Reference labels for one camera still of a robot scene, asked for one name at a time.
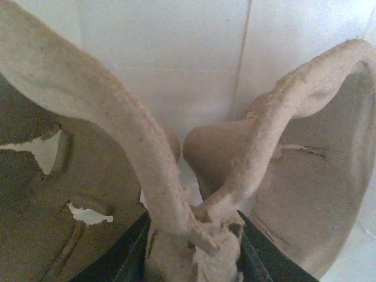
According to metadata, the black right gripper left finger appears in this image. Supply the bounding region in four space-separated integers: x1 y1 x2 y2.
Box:
70 212 150 282

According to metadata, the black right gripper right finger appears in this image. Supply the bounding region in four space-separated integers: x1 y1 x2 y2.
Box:
237 212 317 282

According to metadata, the single brown cup carrier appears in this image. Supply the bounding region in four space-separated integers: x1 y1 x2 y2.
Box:
0 0 376 282

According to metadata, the cream paper bag with handles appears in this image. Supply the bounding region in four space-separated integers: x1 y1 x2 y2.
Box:
29 0 376 282

